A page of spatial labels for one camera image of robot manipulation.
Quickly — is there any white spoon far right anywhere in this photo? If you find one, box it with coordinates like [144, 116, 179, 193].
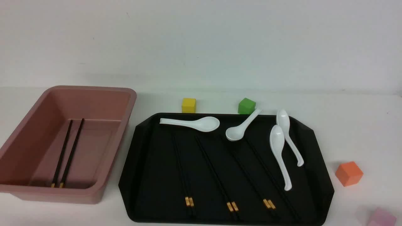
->
[276, 109, 304, 167]

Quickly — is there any green cube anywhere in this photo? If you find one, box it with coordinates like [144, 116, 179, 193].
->
[237, 98, 256, 115]

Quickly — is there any white spoon left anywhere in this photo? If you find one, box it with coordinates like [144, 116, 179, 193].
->
[160, 117, 220, 132]

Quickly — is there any pink cube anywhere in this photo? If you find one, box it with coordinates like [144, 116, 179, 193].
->
[367, 207, 397, 226]

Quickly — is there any white spoon middle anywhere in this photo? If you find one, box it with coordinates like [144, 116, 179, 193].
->
[225, 108, 262, 142]

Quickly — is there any pink plastic bin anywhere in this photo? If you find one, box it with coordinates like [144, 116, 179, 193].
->
[0, 86, 137, 204]

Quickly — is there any black chopstick gold band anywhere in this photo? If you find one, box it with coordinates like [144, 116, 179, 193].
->
[171, 133, 196, 220]
[219, 135, 279, 220]
[195, 136, 240, 222]

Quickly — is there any black plastic tray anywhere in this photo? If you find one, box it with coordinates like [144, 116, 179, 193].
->
[119, 113, 334, 226]

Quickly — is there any black chopstick in bin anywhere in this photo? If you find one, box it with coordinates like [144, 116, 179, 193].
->
[59, 118, 85, 188]
[51, 120, 73, 188]

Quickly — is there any orange cube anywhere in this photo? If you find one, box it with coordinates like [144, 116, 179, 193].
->
[335, 161, 364, 186]

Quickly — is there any black chopstick in bin right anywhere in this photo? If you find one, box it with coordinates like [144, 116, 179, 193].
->
[59, 118, 85, 188]

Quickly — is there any white spoon long front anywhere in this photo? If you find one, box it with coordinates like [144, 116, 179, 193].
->
[269, 125, 292, 191]

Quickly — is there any black chopstick in bin left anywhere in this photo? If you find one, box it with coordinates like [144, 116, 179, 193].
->
[51, 120, 73, 188]

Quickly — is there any yellow cube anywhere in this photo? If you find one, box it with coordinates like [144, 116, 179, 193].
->
[181, 98, 196, 113]

